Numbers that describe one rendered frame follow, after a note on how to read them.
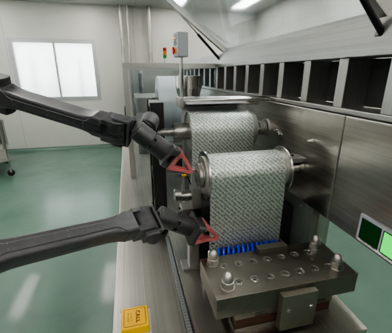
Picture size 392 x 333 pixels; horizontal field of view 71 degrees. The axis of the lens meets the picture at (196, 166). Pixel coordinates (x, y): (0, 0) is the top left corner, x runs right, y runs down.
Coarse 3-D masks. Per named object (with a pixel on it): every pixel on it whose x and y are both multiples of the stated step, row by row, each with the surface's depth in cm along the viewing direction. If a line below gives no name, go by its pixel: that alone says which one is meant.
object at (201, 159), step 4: (280, 152) 86; (284, 156) 84; (200, 160) 83; (204, 160) 79; (284, 160) 83; (204, 164) 79; (288, 168) 83; (208, 172) 77; (288, 172) 83; (208, 176) 77; (288, 176) 83; (208, 180) 77; (208, 184) 78; (204, 188) 81; (204, 192) 81
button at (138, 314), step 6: (144, 306) 77; (126, 312) 75; (132, 312) 75; (138, 312) 75; (144, 312) 75; (126, 318) 73; (132, 318) 73; (138, 318) 73; (144, 318) 73; (126, 324) 71; (132, 324) 71; (138, 324) 71; (144, 324) 71; (126, 330) 70; (132, 330) 70; (138, 330) 71; (144, 330) 71
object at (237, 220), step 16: (224, 208) 81; (240, 208) 82; (256, 208) 83; (272, 208) 85; (224, 224) 82; (240, 224) 84; (256, 224) 85; (272, 224) 87; (224, 240) 84; (240, 240) 86; (256, 240) 87; (272, 240) 89
